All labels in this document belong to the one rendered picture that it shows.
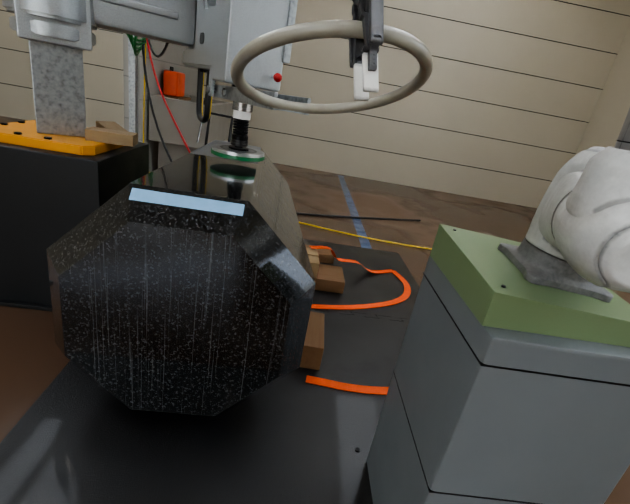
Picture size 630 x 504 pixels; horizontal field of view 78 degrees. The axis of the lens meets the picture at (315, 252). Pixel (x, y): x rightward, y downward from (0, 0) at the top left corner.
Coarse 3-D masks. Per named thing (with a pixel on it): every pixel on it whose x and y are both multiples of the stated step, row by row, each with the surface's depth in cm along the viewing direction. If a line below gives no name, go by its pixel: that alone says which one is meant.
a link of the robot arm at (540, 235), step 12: (576, 156) 76; (588, 156) 73; (564, 168) 77; (576, 168) 74; (564, 180) 75; (576, 180) 72; (552, 192) 78; (564, 192) 73; (540, 204) 82; (552, 204) 75; (540, 216) 80; (552, 216) 73; (540, 228) 79; (528, 240) 84; (540, 240) 80; (552, 240) 76; (552, 252) 78
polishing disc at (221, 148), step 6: (216, 144) 161; (222, 144) 164; (228, 144) 166; (216, 150) 152; (222, 150) 151; (228, 150) 152; (234, 150) 155; (252, 150) 163; (258, 150) 165; (240, 156) 151; (246, 156) 152; (252, 156) 153; (258, 156) 155
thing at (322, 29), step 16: (272, 32) 76; (288, 32) 74; (304, 32) 73; (320, 32) 73; (336, 32) 73; (352, 32) 73; (384, 32) 74; (400, 32) 76; (256, 48) 79; (272, 48) 78; (416, 48) 80; (240, 64) 85; (432, 64) 89; (240, 80) 94; (416, 80) 97; (256, 96) 106; (384, 96) 111; (400, 96) 107; (304, 112) 118; (320, 112) 119; (336, 112) 119
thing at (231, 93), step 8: (208, 88) 162; (216, 88) 163; (224, 88) 152; (232, 88) 145; (216, 96) 164; (224, 96) 154; (232, 96) 145; (240, 96) 137; (272, 96) 113; (280, 96) 134; (288, 96) 129; (296, 96) 124; (256, 104) 124; (296, 112) 117
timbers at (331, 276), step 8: (320, 256) 284; (328, 256) 285; (320, 264) 263; (320, 272) 251; (328, 272) 253; (336, 272) 255; (320, 280) 242; (328, 280) 242; (336, 280) 244; (344, 280) 246; (320, 288) 244; (328, 288) 244; (336, 288) 244
